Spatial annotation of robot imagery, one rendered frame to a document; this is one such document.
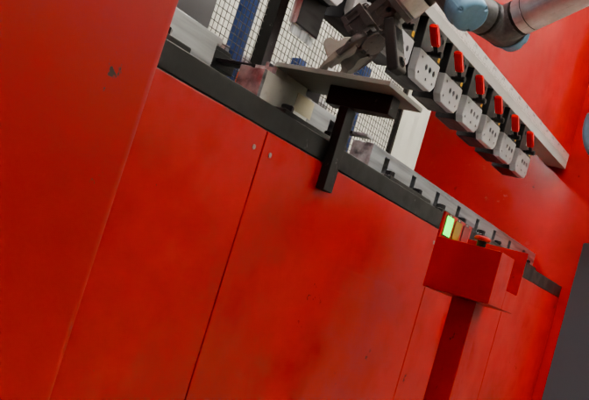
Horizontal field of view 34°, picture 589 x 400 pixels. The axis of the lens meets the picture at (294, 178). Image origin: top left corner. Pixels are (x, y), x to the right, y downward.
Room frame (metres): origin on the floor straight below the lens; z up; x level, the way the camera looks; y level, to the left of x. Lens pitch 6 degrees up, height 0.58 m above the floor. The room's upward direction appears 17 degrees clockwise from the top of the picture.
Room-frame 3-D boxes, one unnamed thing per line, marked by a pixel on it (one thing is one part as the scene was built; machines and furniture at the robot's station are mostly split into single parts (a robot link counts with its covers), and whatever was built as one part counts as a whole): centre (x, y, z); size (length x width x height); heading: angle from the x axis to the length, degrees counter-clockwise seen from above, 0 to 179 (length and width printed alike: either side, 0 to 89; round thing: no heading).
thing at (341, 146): (1.94, -0.09, 0.88); 0.14 x 0.04 x 0.22; 60
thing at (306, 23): (2.03, 0.08, 1.13); 0.10 x 0.02 x 0.10; 150
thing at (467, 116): (2.88, -0.42, 1.26); 0.15 x 0.09 x 0.17; 150
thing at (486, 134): (3.05, -0.52, 1.26); 0.15 x 0.09 x 0.17; 150
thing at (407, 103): (1.96, -0.05, 1.00); 0.26 x 0.18 x 0.01; 60
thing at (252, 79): (2.08, 0.05, 0.92); 0.39 x 0.06 x 0.10; 150
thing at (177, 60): (2.57, -0.29, 0.85); 3.00 x 0.21 x 0.04; 150
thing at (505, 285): (2.28, -0.47, 0.75); 0.20 x 0.16 x 0.18; 149
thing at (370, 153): (3.13, -0.56, 0.92); 1.68 x 0.06 x 0.10; 150
